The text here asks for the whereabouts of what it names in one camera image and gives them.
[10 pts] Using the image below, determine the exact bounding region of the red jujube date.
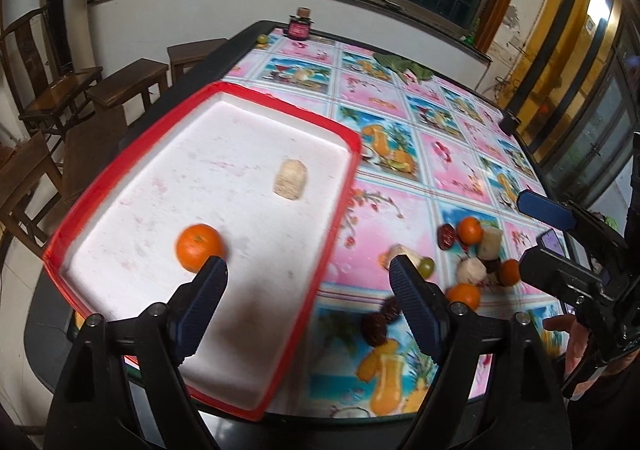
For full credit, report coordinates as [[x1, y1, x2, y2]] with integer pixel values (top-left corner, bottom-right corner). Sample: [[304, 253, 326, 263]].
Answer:
[[380, 296, 401, 324], [359, 312, 387, 347], [436, 223, 457, 251]]

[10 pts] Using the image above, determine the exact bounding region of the black cup at table edge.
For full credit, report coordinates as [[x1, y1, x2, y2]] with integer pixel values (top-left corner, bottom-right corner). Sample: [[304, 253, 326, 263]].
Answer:
[[498, 110, 521, 137]]

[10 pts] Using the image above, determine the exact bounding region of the orange mandarin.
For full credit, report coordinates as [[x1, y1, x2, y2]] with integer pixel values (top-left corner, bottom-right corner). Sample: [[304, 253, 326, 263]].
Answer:
[[497, 259, 521, 287], [457, 216, 484, 246], [175, 223, 226, 273], [446, 283, 482, 310]]

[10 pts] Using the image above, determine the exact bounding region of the person's right hand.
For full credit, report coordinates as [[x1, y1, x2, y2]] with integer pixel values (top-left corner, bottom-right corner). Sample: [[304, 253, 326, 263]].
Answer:
[[541, 313, 640, 381]]

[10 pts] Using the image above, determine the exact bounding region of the colourful fruit print tablecloth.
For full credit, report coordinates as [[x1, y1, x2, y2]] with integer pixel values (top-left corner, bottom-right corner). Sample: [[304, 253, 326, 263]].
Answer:
[[221, 30, 544, 418]]

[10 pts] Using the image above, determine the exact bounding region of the green leafy vegetable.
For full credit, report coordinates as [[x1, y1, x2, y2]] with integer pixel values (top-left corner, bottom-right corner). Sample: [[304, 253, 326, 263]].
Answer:
[[373, 52, 434, 84]]

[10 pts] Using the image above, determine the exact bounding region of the red rimmed white tray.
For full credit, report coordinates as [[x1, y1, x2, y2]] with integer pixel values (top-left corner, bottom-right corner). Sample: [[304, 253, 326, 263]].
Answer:
[[42, 82, 361, 421]]

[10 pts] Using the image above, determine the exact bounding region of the pink perfume bottle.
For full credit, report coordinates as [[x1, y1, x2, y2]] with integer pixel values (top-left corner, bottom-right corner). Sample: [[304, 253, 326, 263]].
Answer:
[[286, 6, 312, 41]]

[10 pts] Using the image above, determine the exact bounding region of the dark wooden armchair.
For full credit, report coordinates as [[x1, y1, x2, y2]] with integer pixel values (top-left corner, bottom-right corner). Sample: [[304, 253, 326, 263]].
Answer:
[[1, 4, 103, 141]]

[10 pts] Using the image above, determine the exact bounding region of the dark wooden stool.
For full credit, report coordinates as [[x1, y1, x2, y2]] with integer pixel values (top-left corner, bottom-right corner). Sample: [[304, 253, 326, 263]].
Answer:
[[87, 58, 169, 112]]

